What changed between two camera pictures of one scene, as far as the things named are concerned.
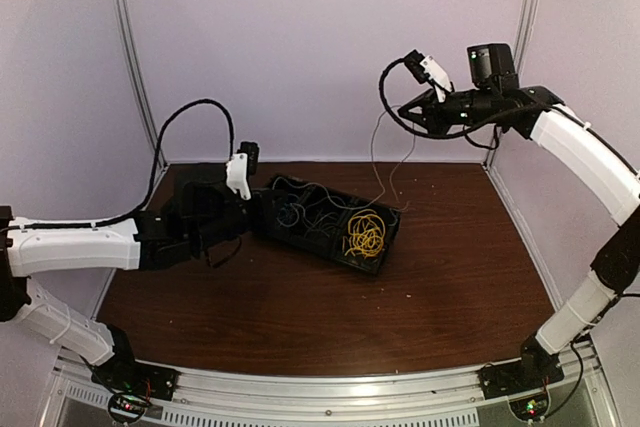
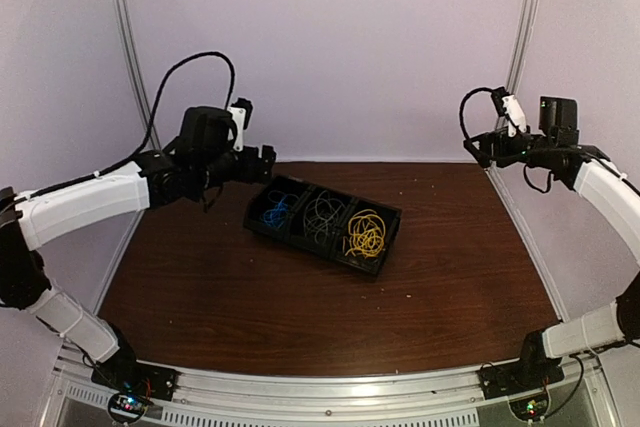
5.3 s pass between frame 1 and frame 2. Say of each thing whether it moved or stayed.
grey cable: moved
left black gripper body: moved
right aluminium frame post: stayed
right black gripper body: moved
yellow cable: stayed
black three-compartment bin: stayed
